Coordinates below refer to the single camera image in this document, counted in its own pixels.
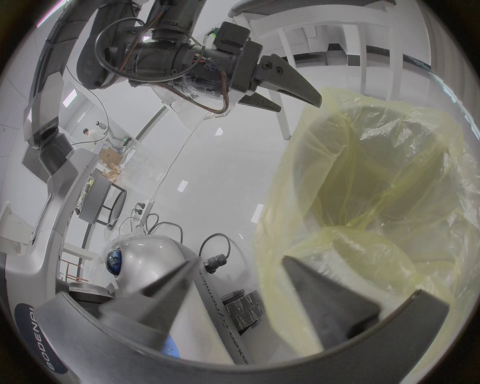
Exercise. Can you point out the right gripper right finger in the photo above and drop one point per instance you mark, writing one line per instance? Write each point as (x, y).
(322, 300)

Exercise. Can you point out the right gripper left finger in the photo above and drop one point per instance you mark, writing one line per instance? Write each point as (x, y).
(157, 307)

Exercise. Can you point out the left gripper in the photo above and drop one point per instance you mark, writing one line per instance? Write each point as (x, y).
(168, 62)

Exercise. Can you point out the yellow plastic bag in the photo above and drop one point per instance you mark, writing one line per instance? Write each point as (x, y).
(285, 225)

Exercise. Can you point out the grey padded white chair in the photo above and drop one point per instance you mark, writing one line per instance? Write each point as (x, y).
(284, 125)

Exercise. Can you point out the dark grey round chair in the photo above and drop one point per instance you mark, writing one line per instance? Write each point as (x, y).
(93, 198)

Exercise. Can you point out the cardboard box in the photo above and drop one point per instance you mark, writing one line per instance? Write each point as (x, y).
(110, 155)

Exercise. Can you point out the person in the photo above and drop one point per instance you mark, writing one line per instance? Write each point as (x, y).
(87, 132)

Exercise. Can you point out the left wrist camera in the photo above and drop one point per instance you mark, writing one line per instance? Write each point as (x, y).
(232, 35)

